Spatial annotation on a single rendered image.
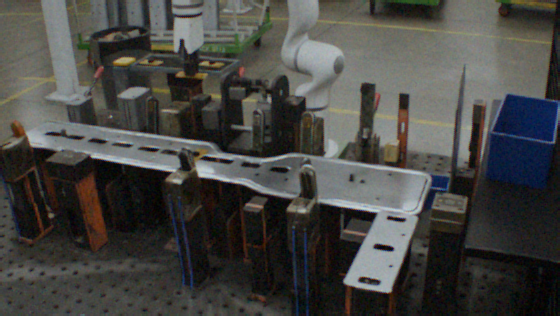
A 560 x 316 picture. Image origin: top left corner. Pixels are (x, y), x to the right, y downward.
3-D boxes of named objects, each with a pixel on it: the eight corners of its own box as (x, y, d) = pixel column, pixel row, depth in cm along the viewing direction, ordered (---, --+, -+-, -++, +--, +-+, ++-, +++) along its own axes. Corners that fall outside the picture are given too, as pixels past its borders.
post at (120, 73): (128, 173, 223) (110, 67, 203) (139, 164, 229) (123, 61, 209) (144, 176, 220) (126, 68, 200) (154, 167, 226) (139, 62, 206)
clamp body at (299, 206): (281, 323, 146) (273, 210, 130) (297, 295, 156) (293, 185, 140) (314, 331, 143) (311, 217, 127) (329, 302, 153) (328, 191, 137)
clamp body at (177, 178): (173, 286, 160) (153, 181, 145) (193, 262, 170) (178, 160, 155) (200, 293, 157) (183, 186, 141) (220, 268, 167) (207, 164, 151)
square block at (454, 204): (416, 325, 142) (430, 207, 126) (422, 306, 149) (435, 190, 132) (447, 331, 139) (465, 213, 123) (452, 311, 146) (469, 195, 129)
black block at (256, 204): (242, 302, 154) (232, 212, 140) (259, 279, 163) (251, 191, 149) (269, 309, 151) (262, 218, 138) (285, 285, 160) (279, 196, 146)
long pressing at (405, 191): (5, 146, 182) (4, 142, 181) (48, 121, 200) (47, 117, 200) (418, 220, 134) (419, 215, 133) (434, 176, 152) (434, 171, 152)
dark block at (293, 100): (287, 222, 188) (281, 102, 169) (295, 211, 194) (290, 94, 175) (301, 225, 186) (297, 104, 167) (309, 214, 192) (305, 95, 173)
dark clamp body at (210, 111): (204, 215, 194) (191, 111, 177) (222, 196, 205) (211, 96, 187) (232, 221, 190) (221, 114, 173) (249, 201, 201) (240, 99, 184)
